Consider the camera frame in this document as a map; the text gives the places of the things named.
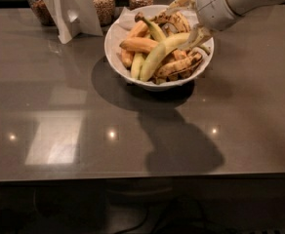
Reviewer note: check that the glass jar left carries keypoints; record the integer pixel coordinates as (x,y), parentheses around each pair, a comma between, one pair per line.
(40,10)

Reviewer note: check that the orange banana left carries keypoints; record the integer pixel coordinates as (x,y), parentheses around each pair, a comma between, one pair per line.
(139,30)

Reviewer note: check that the spotted brown banana bottom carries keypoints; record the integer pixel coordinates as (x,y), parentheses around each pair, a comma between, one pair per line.
(179,66)

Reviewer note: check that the long yellow-green banana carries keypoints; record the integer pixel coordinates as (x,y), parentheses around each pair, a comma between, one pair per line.
(155,58)

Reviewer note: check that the spotted brown banana top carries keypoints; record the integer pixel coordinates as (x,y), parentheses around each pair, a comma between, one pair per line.
(172,23)

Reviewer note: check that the white paper bowl liner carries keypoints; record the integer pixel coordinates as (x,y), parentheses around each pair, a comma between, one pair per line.
(127,17)

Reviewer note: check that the green-tipped yellow banana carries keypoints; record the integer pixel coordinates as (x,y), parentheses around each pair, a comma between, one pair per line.
(155,31)

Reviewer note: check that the glass jar of grains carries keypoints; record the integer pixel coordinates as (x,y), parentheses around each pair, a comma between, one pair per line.
(105,11)

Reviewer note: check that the orange ripe banana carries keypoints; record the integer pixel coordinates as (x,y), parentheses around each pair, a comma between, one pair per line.
(138,44)

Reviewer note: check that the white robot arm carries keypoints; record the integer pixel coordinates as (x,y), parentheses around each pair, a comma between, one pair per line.
(239,7)

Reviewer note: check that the white folded card stand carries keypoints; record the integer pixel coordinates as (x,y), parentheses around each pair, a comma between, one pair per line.
(73,17)

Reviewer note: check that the spotted brown banana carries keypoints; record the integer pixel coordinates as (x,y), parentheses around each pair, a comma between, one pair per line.
(179,66)
(172,23)

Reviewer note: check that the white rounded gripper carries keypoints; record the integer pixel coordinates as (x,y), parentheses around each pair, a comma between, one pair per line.
(211,6)

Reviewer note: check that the white ceramic bowl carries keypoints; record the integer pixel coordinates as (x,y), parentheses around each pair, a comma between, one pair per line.
(112,41)

